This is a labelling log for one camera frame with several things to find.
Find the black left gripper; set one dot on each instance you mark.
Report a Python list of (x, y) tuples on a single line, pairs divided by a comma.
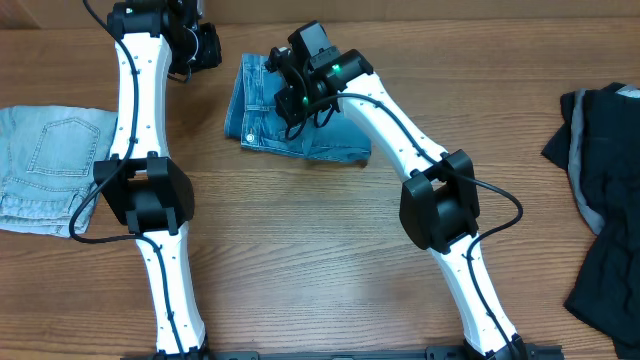
[(209, 53)]

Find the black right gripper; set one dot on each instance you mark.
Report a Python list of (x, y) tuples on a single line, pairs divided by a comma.
[(286, 103)]

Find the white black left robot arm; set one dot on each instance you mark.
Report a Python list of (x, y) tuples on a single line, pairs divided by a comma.
[(157, 41)]

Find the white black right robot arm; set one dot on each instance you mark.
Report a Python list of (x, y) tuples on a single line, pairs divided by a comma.
[(439, 204)]

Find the folded light blue jeans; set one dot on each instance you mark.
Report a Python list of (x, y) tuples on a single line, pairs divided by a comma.
[(47, 158)]

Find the black cloth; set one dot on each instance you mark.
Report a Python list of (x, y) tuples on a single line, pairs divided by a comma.
[(597, 146)]

